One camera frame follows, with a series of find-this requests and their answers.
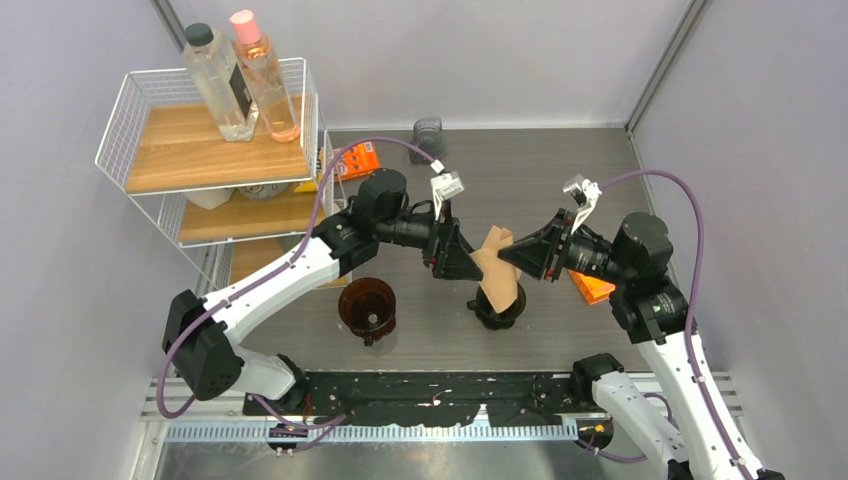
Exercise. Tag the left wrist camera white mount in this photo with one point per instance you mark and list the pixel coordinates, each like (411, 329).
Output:
(444, 186)

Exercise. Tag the grey plastic measuring cup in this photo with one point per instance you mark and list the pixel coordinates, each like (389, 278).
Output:
(428, 136)

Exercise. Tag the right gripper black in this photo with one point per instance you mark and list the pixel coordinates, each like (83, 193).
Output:
(539, 250)

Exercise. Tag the pink bottle pink cap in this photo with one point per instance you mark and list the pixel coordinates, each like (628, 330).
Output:
(263, 75)

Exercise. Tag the small orange box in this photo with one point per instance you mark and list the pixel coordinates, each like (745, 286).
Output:
(357, 162)

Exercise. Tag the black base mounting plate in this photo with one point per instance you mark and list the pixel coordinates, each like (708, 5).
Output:
(433, 399)

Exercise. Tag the white jug on shelf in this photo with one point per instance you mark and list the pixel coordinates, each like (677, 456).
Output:
(209, 199)

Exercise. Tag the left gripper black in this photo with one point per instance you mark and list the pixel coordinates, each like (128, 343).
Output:
(452, 260)

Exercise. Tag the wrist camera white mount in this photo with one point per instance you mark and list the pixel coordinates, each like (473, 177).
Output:
(444, 186)
(586, 194)

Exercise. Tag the brown paper coffee filter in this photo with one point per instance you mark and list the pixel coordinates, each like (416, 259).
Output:
(500, 280)

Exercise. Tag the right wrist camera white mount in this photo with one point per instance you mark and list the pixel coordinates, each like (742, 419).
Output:
(586, 194)

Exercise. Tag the orange Scrub Daddy sponge package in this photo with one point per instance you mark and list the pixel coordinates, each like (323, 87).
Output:
(593, 290)

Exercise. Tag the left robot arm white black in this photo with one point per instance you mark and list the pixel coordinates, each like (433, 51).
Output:
(203, 336)

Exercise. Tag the brown plastic coffee dripper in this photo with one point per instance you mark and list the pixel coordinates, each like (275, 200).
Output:
(367, 307)

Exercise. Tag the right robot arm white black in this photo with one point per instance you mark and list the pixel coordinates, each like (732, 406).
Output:
(699, 440)

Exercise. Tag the white wire shelf rack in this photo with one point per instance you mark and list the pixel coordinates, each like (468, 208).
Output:
(161, 142)

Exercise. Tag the clear bottle black cap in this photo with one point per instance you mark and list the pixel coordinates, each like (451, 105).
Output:
(213, 66)

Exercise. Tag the round tin on shelf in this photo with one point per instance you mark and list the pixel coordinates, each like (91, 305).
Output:
(263, 192)

